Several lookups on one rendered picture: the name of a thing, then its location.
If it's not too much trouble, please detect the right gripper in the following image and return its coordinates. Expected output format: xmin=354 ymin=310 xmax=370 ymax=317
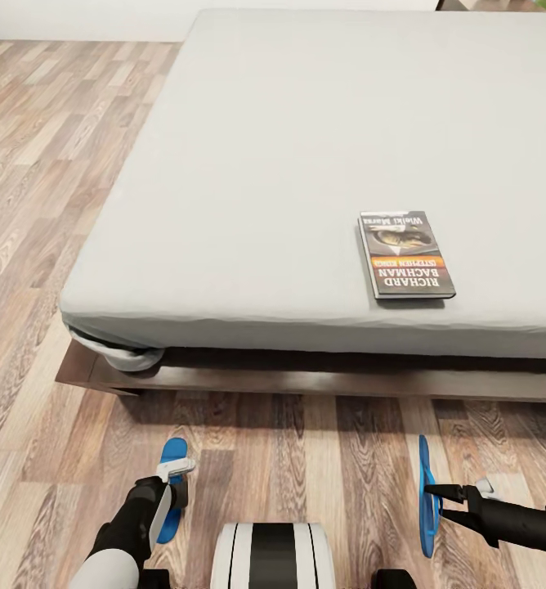
xmin=424 ymin=484 xmax=537 ymax=550

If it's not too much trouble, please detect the robot trunk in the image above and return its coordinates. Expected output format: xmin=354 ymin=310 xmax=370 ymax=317
xmin=210 ymin=523 xmax=336 ymax=589

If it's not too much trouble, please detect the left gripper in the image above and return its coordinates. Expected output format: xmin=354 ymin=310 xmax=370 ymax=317
xmin=168 ymin=481 xmax=188 ymax=513

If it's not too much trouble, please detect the hardback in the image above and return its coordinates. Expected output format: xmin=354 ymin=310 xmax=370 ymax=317
xmin=357 ymin=211 xmax=457 ymax=300

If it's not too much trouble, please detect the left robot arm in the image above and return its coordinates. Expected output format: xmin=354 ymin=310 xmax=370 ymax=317
xmin=67 ymin=457 xmax=195 ymax=589

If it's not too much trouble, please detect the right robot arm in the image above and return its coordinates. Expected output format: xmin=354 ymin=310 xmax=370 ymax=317
xmin=424 ymin=477 xmax=546 ymax=551

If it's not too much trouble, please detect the sandal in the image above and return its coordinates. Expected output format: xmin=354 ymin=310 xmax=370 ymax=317
xmin=156 ymin=438 xmax=187 ymax=544
xmin=419 ymin=434 xmax=444 ymax=559

